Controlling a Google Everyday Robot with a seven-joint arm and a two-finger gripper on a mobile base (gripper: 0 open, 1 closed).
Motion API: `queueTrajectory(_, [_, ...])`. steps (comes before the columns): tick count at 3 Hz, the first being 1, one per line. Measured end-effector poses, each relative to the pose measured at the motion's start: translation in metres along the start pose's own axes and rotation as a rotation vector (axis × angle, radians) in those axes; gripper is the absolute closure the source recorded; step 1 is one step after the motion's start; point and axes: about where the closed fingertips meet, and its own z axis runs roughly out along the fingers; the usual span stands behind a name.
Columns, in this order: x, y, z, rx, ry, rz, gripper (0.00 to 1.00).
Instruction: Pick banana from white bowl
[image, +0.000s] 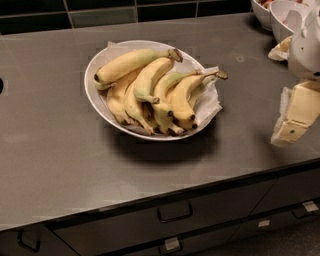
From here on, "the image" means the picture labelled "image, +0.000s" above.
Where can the upper centre drawer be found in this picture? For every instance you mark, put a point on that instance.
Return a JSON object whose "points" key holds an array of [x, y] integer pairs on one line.
{"points": [[198, 209]]}

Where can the yellow green banana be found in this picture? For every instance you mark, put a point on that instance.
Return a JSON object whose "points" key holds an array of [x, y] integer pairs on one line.
{"points": [[120, 66]]}

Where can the left drawer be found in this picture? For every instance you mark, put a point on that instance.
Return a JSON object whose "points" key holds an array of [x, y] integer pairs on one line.
{"points": [[32, 241]]}

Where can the middle yellow banana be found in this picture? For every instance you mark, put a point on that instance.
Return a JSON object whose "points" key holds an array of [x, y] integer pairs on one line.
{"points": [[134, 109]]}

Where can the right yellow banana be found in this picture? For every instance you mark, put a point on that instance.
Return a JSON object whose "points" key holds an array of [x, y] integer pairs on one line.
{"points": [[181, 108]]}

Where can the white bowl back right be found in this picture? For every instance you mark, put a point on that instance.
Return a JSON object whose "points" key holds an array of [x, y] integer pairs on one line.
{"points": [[287, 16]]}

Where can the lower centre drawer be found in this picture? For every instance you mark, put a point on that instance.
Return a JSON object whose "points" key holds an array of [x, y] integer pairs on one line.
{"points": [[180, 245]]}

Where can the upper right drawer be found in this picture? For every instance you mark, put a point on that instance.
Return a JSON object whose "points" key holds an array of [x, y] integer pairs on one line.
{"points": [[291, 189]]}

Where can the drawer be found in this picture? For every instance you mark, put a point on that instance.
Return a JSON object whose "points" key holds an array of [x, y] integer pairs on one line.
{"points": [[180, 245], [32, 241], [276, 219], [198, 209], [291, 189]]}

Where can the left lower yellow banana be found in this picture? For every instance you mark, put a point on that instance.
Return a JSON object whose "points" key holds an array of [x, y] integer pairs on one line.
{"points": [[115, 98]]}

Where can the lower right drawer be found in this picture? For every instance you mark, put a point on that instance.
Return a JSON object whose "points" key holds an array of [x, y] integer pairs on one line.
{"points": [[276, 219]]}

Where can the white bowl far corner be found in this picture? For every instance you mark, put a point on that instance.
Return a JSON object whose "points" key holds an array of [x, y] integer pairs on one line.
{"points": [[261, 9]]}

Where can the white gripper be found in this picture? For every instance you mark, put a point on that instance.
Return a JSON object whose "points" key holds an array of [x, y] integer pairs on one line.
{"points": [[305, 50]]}

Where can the greenish stem yellow banana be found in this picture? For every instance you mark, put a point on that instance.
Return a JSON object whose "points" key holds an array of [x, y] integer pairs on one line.
{"points": [[163, 113]]}

